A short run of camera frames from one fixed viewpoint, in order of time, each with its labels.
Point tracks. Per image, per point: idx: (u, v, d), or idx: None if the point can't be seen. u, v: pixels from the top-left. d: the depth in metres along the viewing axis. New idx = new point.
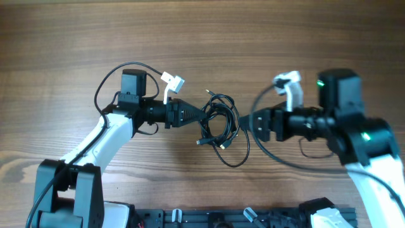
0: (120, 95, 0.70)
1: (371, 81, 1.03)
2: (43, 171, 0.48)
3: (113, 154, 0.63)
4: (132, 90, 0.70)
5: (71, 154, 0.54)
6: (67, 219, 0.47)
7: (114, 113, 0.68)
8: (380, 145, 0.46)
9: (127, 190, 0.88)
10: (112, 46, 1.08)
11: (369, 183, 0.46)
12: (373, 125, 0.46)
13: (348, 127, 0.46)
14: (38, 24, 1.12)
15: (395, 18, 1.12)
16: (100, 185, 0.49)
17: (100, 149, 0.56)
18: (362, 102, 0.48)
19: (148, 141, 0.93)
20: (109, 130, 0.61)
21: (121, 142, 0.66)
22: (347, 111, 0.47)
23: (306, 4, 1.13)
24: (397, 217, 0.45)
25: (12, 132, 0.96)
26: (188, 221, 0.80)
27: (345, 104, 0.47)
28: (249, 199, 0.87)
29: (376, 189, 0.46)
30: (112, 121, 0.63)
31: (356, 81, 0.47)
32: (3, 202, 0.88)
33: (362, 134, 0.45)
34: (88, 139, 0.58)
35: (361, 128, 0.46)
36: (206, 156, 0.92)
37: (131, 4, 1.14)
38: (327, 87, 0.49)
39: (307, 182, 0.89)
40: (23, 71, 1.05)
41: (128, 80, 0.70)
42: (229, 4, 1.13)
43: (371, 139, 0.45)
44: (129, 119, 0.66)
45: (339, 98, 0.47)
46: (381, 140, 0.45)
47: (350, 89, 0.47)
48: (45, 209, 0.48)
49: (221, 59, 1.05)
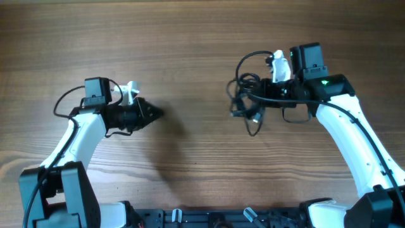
0: (85, 99, 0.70)
1: (371, 81, 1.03)
2: (24, 181, 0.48)
3: (93, 151, 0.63)
4: (96, 92, 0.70)
5: (49, 158, 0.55)
6: (62, 220, 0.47)
7: (80, 113, 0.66)
8: (337, 89, 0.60)
9: (127, 190, 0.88)
10: (112, 46, 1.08)
11: (332, 112, 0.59)
12: (331, 78, 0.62)
13: (312, 80, 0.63)
14: (38, 24, 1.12)
15: (395, 18, 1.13)
16: (87, 179, 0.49)
17: (76, 147, 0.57)
18: (323, 64, 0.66)
19: (147, 140, 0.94)
20: (80, 130, 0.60)
21: (97, 139, 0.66)
22: (312, 71, 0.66)
23: (306, 5, 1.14)
24: (359, 136, 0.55)
25: (12, 132, 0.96)
26: (188, 221, 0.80)
27: (310, 66, 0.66)
28: (249, 199, 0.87)
29: (337, 116, 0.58)
30: (81, 121, 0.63)
31: (316, 48, 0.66)
32: (2, 202, 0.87)
33: (323, 83, 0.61)
34: (63, 141, 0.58)
35: (320, 80, 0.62)
36: (207, 156, 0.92)
37: (131, 4, 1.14)
38: (297, 55, 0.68)
39: (307, 182, 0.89)
40: (24, 71, 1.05)
41: (92, 83, 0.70)
42: (229, 4, 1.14)
43: (330, 85, 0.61)
44: (98, 114, 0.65)
45: (305, 61, 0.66)
46: (337, 87, 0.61)
47: (313, 55, 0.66)
48: (39, 217, 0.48)
49: (221, 59, 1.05)
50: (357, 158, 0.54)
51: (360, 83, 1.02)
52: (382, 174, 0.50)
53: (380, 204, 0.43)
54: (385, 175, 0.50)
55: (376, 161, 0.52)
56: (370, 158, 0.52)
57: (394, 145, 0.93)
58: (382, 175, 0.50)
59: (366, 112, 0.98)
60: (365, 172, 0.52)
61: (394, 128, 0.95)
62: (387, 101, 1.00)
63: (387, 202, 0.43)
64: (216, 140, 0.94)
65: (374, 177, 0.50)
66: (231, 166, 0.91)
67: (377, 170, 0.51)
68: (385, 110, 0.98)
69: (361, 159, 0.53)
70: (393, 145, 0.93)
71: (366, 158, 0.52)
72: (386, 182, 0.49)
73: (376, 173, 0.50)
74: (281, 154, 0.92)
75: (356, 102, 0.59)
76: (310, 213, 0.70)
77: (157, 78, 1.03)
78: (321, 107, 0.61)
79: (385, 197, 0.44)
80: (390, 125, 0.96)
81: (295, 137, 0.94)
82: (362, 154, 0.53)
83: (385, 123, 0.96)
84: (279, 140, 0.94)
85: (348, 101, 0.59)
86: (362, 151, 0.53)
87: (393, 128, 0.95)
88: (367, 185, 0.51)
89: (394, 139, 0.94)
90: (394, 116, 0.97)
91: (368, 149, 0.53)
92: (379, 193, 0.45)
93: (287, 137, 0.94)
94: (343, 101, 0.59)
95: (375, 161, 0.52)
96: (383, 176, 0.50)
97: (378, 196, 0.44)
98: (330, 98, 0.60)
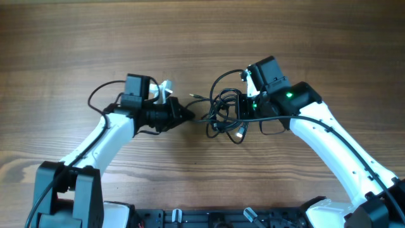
0: (123, 96, 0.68)
1: (371, 81, 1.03)
2: (42, 173, 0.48)
3: (114, 154, 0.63)
4: (136, 91, 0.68)
5: (71, 156, 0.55)
6: (66, 221, 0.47)
7: (116, 112, 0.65)
8: (304, 99, 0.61)
9: (127, 190, 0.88)
10: (112, 46, 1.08)
11: (305, 125, 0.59)
12: (294, 88, 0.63)
13: (276, 97, 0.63)
14: (38, 24, 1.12)
15: (395, 18, 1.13)
16: (100, 189, 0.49)
17: (100, 151, 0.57)
18: (283, 76, 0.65)
19: (148, 141, 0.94)
20: (109, 132, 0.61)
21: (121, 142, 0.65)
22: (274, 85, 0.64)
23: (305, 5, 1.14)
24: (337, 145, 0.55)
25: (12, 132, 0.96)
26: (188, 221, 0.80)
27: (271, 80, 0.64)
28: (249, 199, 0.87)
29: (311, 127, 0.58)
30: (113, 121, 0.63)
31: (273, 61, 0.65)
32: (3, 202, 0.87)
33: (288, 96, 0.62)
34: (88, 139, 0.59)
35: (285, 93, 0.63)
36: (205, 156, 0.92)
37: (131, 4, 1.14)
38: (255, 72, 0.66)
39: (307, 182, 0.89)
40: (23, 71, 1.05)
41: (133, 82, 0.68)
42: (228, 4, 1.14)
43: (293, 98, 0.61)
44: (130, 119, 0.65)
45: (265, 77, 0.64)
46: (304, 96, 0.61)
47: (271, 69, 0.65)
48: (44, 211, 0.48)
49: (221, 59, 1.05)
50: (342, 168, 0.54)
51: (360, 83, 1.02)
52: (369, 180, 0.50)
53: (377, 213, 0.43)
54: (373, 180, 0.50)
55: (359, 166, 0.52)
56: (354, 165, 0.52)
57: (394, 145, 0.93)
58: (370, 181, 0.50)
59: (367, 111, 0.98)
60: (352, 181, 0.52)
61: (393, 128, 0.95)
62: (386, 100, 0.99)
63: (383, 209, 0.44)
64: (215, 140, 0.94)
65: (363, 185, 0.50)
66: (231, 166, 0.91)
67: (363, 176, 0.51)
68: (384, 110, 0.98)
69: (345, 169, 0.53)
70: (393, 145, 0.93)
71: (350, 166, 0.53)
72: (375, 187, 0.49)
73: (364, 180, 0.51)
74: (281, 154, 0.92)
75: (324, 108, 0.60)
76: (307, 217, 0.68)
77: (157, 78, 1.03)
78: (292, 120, 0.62)
79: (380, 204, 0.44)
80: (390, 125, 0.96)
81: (295, 137, 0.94)
82: (345, 163, 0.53)
83: (385, 123, 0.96)
84: (279, 141, 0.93)
85: (317, 109, 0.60)
86: (343, 159, 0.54)
87: (393, 128, 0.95)
88: (357, 194, 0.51)
89: (394, 138, 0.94)
90: (393, 115, 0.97)
91: (349, 156, 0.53)
92: (373, 201, 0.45)
93: (287, 137, 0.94)
94: (311, 110, 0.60)
95: (359, 167, 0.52)
96: (371, 180, 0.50)
97: (373, 205, 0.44)
98: (299, 109, 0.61)
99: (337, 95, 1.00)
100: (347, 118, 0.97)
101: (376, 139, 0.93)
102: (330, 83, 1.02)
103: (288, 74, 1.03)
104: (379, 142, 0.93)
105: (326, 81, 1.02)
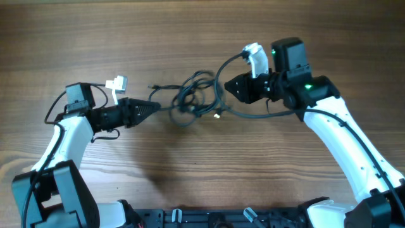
0: (68, 106, 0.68)
1: (371, 81, 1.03)
2: (16, 186, 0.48)
3: (82, 152, 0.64)
4: (79, 97, 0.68)
5: (39, 163, 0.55)
6: (61, 221, 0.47)
7: (65, 118, 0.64)
8: (323, 92, 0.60)
9: (127, 190, 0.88)
10: (112, 46, 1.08)
11: (319, 118, 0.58)
12: (314, 80, 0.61)
13: (295, 86, 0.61)
14: (38, 24, 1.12)
15: (394, 18, 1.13)
16: (81, 180, 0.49)
17: (66, 149, 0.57)
18: (307, 64, 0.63)
19: (147, 141, 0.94)
20: (68, 132, 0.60)
21: (85, 140, 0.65)
22: (296, 71, 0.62)
23: (305, 5, 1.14)
24: (349, 140, 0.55)
25: (11, 132, 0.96)
26: (188, 221, 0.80)
27: (293, 66, 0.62)
28: (249, 199, 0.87)
29: (325, 120, 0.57)
30: (67, 123, 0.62)
31: (300, 46, 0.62)
32: (2, 202, 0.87)
33: (306, 87, 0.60)
34: (51, 144, 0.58)
35: (304, 84, 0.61)
36: (205, 156, 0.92)
37: (131, 4, 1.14)
38: (279, 54, 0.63)
39: (307, 182, 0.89)
40: (23, 71, 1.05)
41: (73, 90, 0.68)
42: (228, 4, 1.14)
43: (313, 89, 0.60)
44: (83, 116, 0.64)
45: (289, 62, 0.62)
46: (323, 88, 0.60)
47: (297, 53, 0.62)
48: (37, 220, 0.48)
49: (221, 59, 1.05)
50: (351, 163, 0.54)
51: (360, 83, 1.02)
52: (377, 178, 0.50)
53: (378, 209, 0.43)
54: (381, 178, 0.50)
55: (369, 163, 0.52)
56: (363, 161, 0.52)
57: (393, 145, 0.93)
58: (377, 178, 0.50)
59: (366, 111, 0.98)
60: (359, 177, 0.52)
61: (393, 128, 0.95)
62: (386, 100, 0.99)
63: (385, 206, 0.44)
64: (215, 140, 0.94)
65: (369, 182, 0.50)
66: (231, 166, 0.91)
67: (371, 173, 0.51)
68: (384, 110, 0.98)
69: (354, 164, 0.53)
70: (393, 145, 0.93)
71: (359, 162, 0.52)
72: (381, 185, 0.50)
73: (371, 177, 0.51)
74: (281, 154, 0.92)
75: (342, 104, 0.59)
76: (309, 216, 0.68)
77: (156, 78, 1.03)
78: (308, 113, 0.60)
79: (383, 201, 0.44)
80: (390, 125, 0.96)
81: (295, 137, 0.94)
82: (355, 158, 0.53)
83: (385, 123, 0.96)
84: (279, 141, 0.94)
85: (334, 104, 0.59)
86: (354, 155, 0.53)
87: (393, 128, 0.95)
88: (362, 189, 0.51)
89: (394, 138, 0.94)
90: (393, 116, 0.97)
91: (360, 152, 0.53)
92: (376, 197, 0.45)
93: (287, 137, 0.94)
94: (328, 104, 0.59)
95: (368, 164, 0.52)
96: (379, 178, 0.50)
97: (375, 201, 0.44)
98: (315, 102, 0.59)
99: None
100: None
101: (376, 139, 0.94)
102: None
103: None
104: (379, 142, 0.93)
105: None
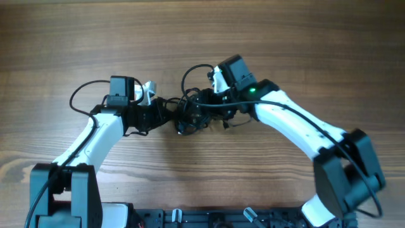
0: (109, 97, 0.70)
1: (371, 81, 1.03)
2: (35, 175, 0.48)
3: (105, 154, 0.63)
4: (121, 91, 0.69)
5: (63, 156, 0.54)
6: (65, 220, 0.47)
7: (102, 112, 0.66)
8: (266, 91, 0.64)
9: (127, 190, 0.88)
10: (112, 46, 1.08)
11: (265, 109, 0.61)
12: (258, 84, 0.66)
13: (243, 94, 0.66)
14: (38, 25, 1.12)
15: (395, 18, 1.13)
16: (95, 186, 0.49)
17: (92, 149, 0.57)
18: (249, 73, 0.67)
19: (149, 141, 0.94)
20: (99, 131, 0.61)
21: (111, 142, 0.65)
22: (242, 83, 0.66)
23: (306, 4, 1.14)
24: (293, 118, 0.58)
25: (11, 132, 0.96)
26: (188, 221, 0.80)
27: (239, 78, 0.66)
28: (249, 199, 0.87)
29: (270, 109, 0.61)
30: (101, 121, 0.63)
31: (240, 61, 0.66)
32: (2, 202, 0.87)
33: (252, 92, 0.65)
34: (79, 140, 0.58)
35: (249, 89, 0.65)
36: (205, 156, 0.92)
37: (131, 4, 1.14)
38: (224, 71, 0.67)
39: (307, 182, 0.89)
40: (23, 71, 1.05)
41: (116, 82, 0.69)
42: (228, 4, 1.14)
43: (258, 92, 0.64)
44: (119, 117, 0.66)
45: (233, 76, 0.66)
46: (264, 88, 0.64)
47: (238, 67, 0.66)
48: (43, 213, 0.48)
49: (221, 59, 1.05)
50: (298, 135, 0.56)
51: (360, 83, 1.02)
52: (322, 138, 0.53)
53: (328, 163, 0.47)
54: (324, 137, 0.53)
55: (312, 130, 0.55)
56: (307, 130, 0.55)
57: (393, 145, 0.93)
58: (322, 139, 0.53)
59: (366, 111, 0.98)
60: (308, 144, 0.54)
61: (393, 128, 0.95)
62: (386, 100, 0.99)
63: (334, 159, 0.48)
64: (216, 140, 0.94)
65: (316, 142, 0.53)
66: (231, 166, 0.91)
67: (316, 136, 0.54)
68: (384, 110, 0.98)
69: (300, 135, 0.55)
70: (393, 145, 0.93)
71: (303, 131, 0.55)
72: (326, 142, 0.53)
73: (316, 139, 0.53)
74: (281, 154, 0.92)
75: (281, 93, 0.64)
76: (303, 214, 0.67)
77: (157, 78, 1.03)
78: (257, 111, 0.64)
79: (332, 156, 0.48)
80: (390, 125, 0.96)
81: None
82: (299, 130, 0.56)
83: (384, 123, 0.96)
84: (279, 140, 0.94)
85: (275, 95, 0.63)
86: (299, 128, 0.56)
87: (392, 128, 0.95)
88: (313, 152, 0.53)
89: (394, 138, 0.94)
90: (393, 115, 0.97)
91: (303, 124, 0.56)
92: (326, 154, 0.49)
93: None
94: (270, 97, 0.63)
95: (311, 130, 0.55)
96: (323, 138, 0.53)
97: (325, 158, 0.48)
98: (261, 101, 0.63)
99: (337, 95, 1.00)
100: (346, 118, 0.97)
101: (376, 139, 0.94)
102: (330, 83, 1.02)
103: (287, 74, 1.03)
104: (379, 142, 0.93)
105: (326, 81, 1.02)
